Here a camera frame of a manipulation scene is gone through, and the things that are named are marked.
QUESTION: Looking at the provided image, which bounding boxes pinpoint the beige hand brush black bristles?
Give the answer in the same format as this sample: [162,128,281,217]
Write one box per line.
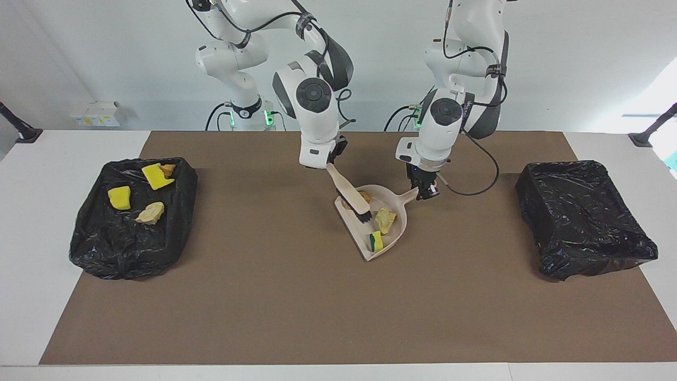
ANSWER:
[326,163,372,223]

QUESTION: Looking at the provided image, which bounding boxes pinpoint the pale beige stone-like piece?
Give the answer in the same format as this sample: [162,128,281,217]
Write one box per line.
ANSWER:
[374,207,397,235]

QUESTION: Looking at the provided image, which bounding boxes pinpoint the beige plastic dustpan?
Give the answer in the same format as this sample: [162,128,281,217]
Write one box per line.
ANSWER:
[334,184,419,262]

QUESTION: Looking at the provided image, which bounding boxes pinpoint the green and yellow sponge piece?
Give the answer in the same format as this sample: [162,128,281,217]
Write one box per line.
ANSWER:
[141,164,175,191]

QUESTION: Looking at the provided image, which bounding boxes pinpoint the rounded orange striped foam piece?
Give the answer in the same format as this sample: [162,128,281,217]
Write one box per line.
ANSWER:
[135,202,165,225]

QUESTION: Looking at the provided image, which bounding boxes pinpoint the black bag lined bin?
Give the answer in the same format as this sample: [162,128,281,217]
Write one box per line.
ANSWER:
[70,157,198,280]
[516,160,659,281]

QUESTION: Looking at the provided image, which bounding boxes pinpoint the brown table mat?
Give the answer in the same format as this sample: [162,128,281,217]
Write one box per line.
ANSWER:
[40,131,677,366]

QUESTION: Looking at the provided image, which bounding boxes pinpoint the black stand pole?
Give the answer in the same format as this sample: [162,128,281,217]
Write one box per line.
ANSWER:
[628,103,677,148]
[0,102,43,143]

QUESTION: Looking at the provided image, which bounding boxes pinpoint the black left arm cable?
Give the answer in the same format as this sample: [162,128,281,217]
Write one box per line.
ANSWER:
[442,0,509,197]

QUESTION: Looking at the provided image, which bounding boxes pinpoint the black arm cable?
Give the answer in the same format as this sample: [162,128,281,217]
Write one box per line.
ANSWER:
[185,0,356,130]
[442,0,509,197]

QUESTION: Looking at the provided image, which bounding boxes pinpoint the black left base cable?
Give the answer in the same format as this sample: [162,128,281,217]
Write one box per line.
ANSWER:
[385,103,424,131]

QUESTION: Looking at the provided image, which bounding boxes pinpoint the black base cable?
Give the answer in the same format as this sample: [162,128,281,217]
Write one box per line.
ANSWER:
[385,103,424,131]
[205,102,287,132]

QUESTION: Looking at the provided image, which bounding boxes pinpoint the black right base cable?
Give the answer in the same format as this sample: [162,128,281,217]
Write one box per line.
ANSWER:
[205,102,287,132]

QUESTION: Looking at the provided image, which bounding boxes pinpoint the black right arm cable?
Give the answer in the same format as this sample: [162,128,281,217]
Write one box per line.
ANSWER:
[185,0,356,130]

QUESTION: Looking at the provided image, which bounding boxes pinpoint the white wall socket box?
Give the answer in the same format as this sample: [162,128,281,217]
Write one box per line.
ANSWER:
[70,101,127,128]

